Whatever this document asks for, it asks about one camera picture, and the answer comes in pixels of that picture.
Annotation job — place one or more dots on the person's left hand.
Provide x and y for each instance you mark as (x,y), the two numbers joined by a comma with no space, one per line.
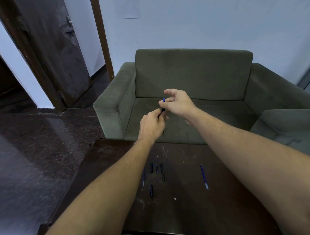
(150,126)

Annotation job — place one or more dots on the person's right hand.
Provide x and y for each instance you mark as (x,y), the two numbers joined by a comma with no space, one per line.
(180,104)

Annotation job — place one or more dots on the person's right thumb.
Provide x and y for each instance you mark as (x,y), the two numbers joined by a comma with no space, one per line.
(165,104)

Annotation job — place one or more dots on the person's left fingers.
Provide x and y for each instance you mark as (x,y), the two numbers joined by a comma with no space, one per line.
(160,116)

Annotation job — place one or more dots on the black pen barrel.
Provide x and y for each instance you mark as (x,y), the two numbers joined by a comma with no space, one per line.
(162,172)
(162,110)

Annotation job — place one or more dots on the person's left forearm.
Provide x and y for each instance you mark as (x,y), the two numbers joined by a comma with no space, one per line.
(109,193)

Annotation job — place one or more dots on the person's right forearm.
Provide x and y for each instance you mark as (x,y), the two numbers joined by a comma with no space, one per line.
(254,164)

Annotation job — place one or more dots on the green fabric sofa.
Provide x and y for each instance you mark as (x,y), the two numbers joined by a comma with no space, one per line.
(193,75)

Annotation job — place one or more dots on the black pen cap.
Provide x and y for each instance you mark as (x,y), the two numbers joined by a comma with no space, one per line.
(151,167)
(151,190)

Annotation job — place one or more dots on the green fabric armchair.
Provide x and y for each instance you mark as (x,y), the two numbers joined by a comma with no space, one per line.
(283,128)

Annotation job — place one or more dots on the dark wooden door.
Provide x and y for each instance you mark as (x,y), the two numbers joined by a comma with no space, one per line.
(55,53)

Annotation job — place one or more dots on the brown wooden door post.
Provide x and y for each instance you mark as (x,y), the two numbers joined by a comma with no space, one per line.
(103,41)

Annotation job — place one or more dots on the dark grey metal frame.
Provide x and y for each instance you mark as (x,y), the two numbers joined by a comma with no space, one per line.
(304,81)

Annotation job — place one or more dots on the dark wooden door frame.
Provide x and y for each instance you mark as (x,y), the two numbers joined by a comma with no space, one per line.
(29,60)

